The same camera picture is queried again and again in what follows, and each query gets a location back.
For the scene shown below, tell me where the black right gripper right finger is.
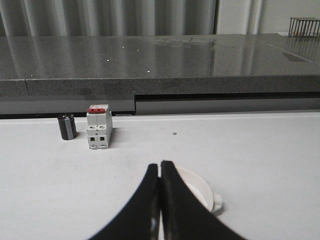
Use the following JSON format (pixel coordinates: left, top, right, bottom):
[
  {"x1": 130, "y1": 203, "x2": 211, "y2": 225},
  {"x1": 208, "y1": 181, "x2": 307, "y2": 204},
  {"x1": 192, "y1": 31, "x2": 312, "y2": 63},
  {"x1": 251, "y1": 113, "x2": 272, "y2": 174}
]
[{"x1": 160, "y1": 160, "x2": 244, "y2": 240}]

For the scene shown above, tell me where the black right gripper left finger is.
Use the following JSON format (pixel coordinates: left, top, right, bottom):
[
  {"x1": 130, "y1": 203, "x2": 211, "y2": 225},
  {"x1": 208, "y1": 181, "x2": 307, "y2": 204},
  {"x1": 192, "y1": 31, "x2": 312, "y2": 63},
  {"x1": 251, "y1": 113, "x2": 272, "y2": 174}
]
[{"x1": 91, "y1": 163, "x2": 160, "y2": 240}]

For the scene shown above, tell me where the white half-ring pipe clamp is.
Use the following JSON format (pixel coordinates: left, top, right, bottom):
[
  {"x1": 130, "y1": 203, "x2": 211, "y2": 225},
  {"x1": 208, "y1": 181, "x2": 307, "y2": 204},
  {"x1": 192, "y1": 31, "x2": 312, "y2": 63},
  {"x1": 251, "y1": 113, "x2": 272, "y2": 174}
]
[{"x1": 176, "y1": 166, "x2": 224, "y2": 217}]

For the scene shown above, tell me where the black cylindrical capacitor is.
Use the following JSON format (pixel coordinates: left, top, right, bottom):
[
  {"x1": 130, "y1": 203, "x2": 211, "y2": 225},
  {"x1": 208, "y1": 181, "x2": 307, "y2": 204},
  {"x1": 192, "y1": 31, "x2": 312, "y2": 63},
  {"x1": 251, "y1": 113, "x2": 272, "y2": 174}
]
[{"x1": 57, "y1": 113, "x2": 77, "y2": 141}]

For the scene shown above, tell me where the grey stone countertop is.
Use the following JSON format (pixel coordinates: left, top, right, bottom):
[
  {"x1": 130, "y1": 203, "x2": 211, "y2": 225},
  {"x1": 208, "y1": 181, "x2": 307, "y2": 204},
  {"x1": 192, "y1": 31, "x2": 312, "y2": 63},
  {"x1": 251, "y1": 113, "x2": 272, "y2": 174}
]
[{"x1": 0, "y1": 34, "x2": 320, "y2": 97}]

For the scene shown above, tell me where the grey pleated curtain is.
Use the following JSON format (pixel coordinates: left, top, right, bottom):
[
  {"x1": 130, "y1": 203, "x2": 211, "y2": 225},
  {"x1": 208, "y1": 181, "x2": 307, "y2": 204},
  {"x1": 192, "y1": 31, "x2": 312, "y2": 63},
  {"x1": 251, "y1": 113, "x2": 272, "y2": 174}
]
[{"x1": 0, "y1": 0, "x2": 219, "y2": 37}]

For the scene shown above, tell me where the white circuit breaker red switch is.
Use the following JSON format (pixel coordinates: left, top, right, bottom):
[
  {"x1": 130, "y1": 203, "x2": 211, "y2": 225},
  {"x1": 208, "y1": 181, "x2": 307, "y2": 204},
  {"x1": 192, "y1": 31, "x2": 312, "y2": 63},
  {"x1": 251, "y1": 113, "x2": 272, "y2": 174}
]
[{"x1": 86, "y1": 104, "x2": 113, "y2": 150}]

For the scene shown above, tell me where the black wire rack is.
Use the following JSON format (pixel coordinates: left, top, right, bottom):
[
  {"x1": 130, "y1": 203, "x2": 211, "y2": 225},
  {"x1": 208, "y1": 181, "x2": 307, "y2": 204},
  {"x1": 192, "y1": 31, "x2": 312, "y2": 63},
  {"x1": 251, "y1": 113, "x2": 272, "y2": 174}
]
[{"x1": 288, "y1": 17, "x2": 320, "y2": 38}]

